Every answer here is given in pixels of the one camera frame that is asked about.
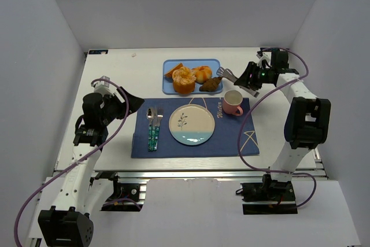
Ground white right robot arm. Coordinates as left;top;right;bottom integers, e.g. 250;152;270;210
234;47;331;183

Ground pink ceramic mug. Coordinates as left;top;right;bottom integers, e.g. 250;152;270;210
222;90;243;116

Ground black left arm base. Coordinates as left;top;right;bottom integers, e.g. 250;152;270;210
90;172;146;212

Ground orange bread wedge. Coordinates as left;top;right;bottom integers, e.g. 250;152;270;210
164;63;183;79

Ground cream and blue plate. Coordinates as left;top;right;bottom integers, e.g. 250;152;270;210
168;104;216;146

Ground aluminium table edge rail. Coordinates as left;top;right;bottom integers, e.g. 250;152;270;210
51;142;329;184

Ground light blue plastic tray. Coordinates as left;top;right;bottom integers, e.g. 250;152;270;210
162;58;221;95

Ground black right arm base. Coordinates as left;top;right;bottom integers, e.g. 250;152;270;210
235;174;298;215

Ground blue corner label sticker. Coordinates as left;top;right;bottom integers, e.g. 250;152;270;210
88;50;108;55

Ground orange round bread roll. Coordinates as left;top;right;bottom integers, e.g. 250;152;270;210
191;65;212;84

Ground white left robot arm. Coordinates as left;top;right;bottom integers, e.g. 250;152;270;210
38;85;144;246

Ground blue cloth placemat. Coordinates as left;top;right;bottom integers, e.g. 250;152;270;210
131;98;260;158

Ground brown chocolate croissant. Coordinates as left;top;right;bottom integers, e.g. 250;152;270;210
199;76;222;92

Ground metal spoon green handle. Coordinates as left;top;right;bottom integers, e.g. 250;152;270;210
146;106;156;152

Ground metal fork green handle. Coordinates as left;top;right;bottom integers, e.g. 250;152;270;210
154;106;164;151

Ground metal knife green handle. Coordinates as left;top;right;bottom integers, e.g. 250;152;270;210
151;106;158;151

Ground tall orange sugared bun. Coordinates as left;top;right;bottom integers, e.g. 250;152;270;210
172;67;196;95

